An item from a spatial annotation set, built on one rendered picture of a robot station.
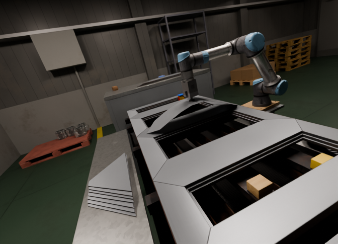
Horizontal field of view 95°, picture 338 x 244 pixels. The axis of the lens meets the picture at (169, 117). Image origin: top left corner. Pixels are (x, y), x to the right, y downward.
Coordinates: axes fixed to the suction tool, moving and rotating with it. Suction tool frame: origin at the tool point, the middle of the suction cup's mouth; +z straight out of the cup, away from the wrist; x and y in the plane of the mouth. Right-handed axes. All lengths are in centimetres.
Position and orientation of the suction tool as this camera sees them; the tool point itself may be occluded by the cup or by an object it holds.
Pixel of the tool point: (192, 102)
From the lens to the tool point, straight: 105.0
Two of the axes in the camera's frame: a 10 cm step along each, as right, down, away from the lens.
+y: 4.0, 2.2, -8.9
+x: 8.9, -3.4, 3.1
